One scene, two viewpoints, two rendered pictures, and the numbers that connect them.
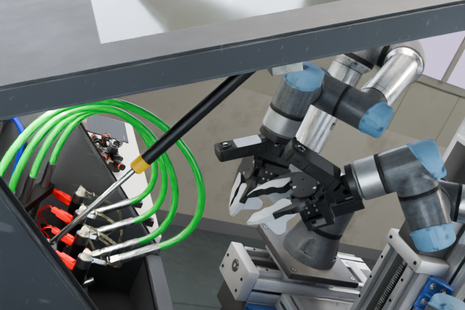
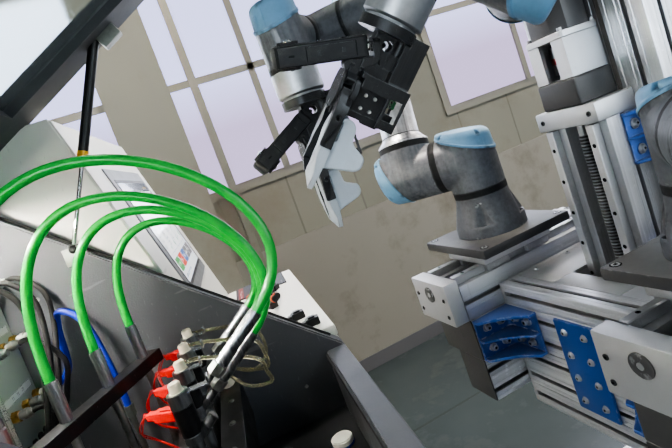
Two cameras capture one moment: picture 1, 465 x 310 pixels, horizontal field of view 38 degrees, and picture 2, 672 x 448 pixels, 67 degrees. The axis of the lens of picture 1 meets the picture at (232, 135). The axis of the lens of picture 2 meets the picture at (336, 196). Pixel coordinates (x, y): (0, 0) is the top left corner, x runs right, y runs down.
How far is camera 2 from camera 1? 0.78 m
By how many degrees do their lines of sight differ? 17
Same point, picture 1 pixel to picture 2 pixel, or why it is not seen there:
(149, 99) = (332, 260)
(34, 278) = not seen: outside the picture
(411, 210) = not seen: outside the picture
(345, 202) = (399, 59)
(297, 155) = (281, 49)
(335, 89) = (326, 11)
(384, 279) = (580, 171)
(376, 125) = not seen: outside the picture
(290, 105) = not seen: hidden behind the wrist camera
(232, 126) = (407, 231)
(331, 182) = (354, 46)
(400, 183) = not seen: outside the picture
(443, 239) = not seen: outside the picture
